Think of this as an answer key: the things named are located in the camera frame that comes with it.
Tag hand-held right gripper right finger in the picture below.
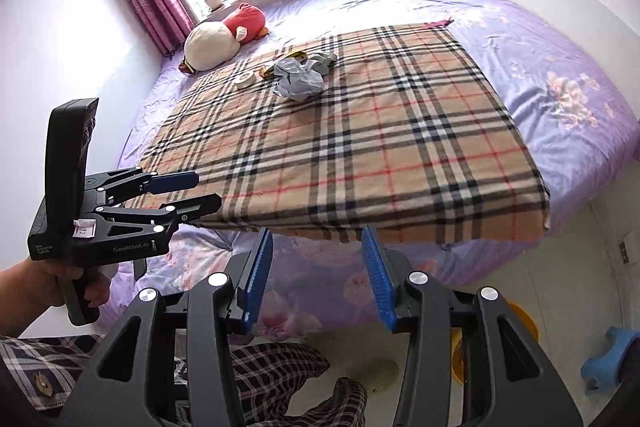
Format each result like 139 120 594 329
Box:
361 226 583 427

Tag yellow red snack wrapper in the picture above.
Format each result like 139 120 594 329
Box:
259 50 309 80

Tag pale slipper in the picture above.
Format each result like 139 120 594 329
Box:
347 358 401 396

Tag cream and red plush toy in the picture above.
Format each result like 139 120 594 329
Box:
180 3 268 75

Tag person's left forearm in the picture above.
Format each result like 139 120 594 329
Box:
0 258 45 339

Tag plaid pajama shirt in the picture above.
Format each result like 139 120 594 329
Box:
0 333 108 419

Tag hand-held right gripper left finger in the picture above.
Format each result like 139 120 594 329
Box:
57 227 275 427

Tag plaid pajama pants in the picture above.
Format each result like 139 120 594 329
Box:
170 342 368 427

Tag yellow plastic bin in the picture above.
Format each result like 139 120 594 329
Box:
450 302 540 383

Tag blue plastic stool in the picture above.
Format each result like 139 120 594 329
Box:
580 326 628 397

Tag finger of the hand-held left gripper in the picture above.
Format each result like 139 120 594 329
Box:
95 193 222 239
102 166 200 205

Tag small crumpled grey paper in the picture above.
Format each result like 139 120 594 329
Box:
305 52 338 75

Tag tan plaid blanket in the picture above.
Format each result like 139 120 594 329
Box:
122 23 552 250

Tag person's left hand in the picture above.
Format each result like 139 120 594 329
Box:
29 257 112 309

